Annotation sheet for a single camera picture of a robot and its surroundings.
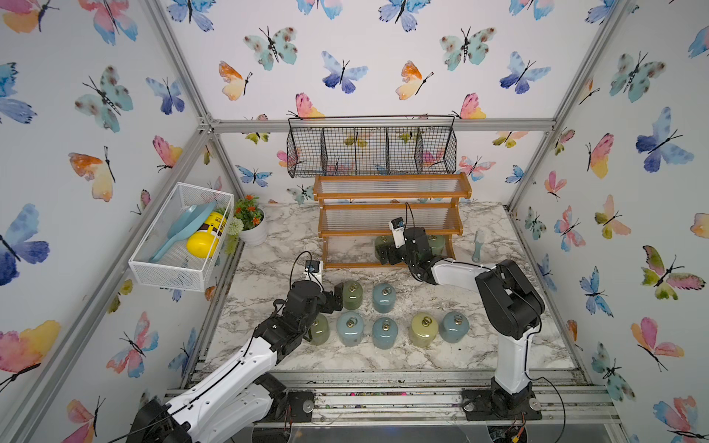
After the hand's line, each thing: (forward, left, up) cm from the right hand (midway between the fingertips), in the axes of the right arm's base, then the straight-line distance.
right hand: (390, 239), depth 97 cm
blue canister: (-32, +2, -3) cm, 32 cm away
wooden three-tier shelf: (+22, +15, -9) cm, 28 cm away
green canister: (-32, +20, -4) cm, 38 cm away
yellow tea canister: (-30, -10, -2) cm, 32 cm away
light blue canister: (-31, +11, -2) cm, 33 cm away
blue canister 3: (-21, +2, -3) cm, 21 cm away
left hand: (-21, +18, +5) cm, 28 cm away
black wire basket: (+26, +7, +20) cm, 34 cm away
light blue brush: (+10, -36, -11) cm, 39 cm away
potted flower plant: (+4, +51, +1) cm, 51 cm away
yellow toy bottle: (-21, +48, +21) cm, 56 cm away
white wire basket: (-22, +53, +21) cm, 61 cm away
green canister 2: (-20, +12, -3) cm, 24 cm away
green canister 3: (-1, +2, 0) cm, 2 cm away
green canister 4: (+1, -16, -2) cm, 16 cm away
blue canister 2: (-29, -19, -3) cm, 35 cm away
